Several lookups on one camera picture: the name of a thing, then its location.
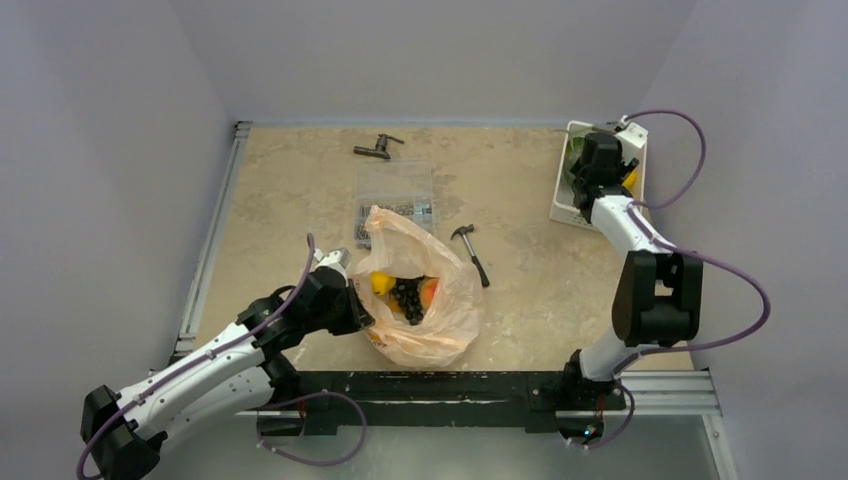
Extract fake peach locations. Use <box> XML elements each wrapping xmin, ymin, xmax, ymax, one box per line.
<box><xmin>419</xmin><ymin>278</ymin><xmax>439</xmax><ymax>309</ymax></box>

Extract orange plastic bag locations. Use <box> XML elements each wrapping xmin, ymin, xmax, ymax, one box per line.
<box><xmin>349</xmin><ymin>206</ymin><xmax>484</xmax><ymax>369</ymax></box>

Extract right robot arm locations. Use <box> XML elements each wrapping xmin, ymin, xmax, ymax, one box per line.
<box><xmin>560</xmin><ymin>132</ymin><xmax>703</xmax><ymax>407</ymax></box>

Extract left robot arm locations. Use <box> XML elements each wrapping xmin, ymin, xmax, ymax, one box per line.
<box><xmin>76</xmin><ymin>266</ymin><xmax>374</xmax><ymax>479</ymax></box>

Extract orange fake fruit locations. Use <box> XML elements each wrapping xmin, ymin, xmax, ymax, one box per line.
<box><xmin>622</xmin><ymin>171</ymin><xmax>639</xmax><ymax>191</ymax></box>

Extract green fake pear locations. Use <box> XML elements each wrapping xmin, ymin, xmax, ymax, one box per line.
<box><xmin>566</xmin><ymin>136</ymin><xmax>585</xmax><ymax>157</ymax></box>

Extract yellow fake fruit in bag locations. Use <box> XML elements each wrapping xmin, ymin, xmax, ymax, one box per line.
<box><xmin>370</xmin><ymin>271</ymin><xmax>397</xmax><ymax>297</ymax></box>

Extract black fake grapes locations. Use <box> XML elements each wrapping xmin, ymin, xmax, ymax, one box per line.
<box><xmin>387</xmin><ymin>277</ymin><xmax>425</xmax><ymax>326</ymax></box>

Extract white plastic basket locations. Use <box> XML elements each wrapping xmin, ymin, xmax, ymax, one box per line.
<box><xmin>549</xmin><ymin>120</ymin><xmax>648</xmax><ymax>231</ymax></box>

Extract clear plastic screw organizer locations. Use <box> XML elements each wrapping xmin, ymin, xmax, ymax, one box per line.
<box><xmin>353</xmin><ymin>158</ymin><xmax>438</xmax><ymax>249</ymax></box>

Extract small black hammer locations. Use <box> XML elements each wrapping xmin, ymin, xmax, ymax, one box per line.
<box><xmin>451</xmin><ymin>224</ymin><xmax>490</xmax><ymax>288</ymax></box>

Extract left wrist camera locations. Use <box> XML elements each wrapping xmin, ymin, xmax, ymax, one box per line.
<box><xmin>313</xmin><ymin>248</ymin><xmax>351</xmax><ymax>276</ymax></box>

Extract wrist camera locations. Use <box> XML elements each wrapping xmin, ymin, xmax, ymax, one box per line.
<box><xmin>614</xmin><ymin>115</ymin><xmax>648</xmax><ymax>165</ymax></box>
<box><xmin>313</xmin><ymin>248</ymin><xmax>351</xmax><ymax>276</ymax></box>

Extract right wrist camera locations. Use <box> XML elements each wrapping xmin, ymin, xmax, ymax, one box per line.
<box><xmin>614</xmin><ymin>115</ymin><xmax>648</xmax><ymax>165</ymax></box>

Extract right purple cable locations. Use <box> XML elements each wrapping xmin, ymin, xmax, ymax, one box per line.
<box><xmin>612</xmin><ymin>108</ymin><xmax>773</xmax><ymax>379</ymax></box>

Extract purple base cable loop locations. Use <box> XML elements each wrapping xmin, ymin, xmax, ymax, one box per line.
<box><xmin>255</xmin><ymin>389</ymin><xmax>369</xmax><ymax>466</ymax></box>

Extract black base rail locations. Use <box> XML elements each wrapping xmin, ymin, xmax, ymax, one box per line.
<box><xmin>263</xmin><ymin>371</ymin><xmax>626</xmax><ymax>438</ymax></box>

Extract black T-handle tool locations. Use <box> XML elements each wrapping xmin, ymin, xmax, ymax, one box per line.
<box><xmin>352</xmin><ymin>133</ymin><xmax>405</xmax><ymax>161</ymax></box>

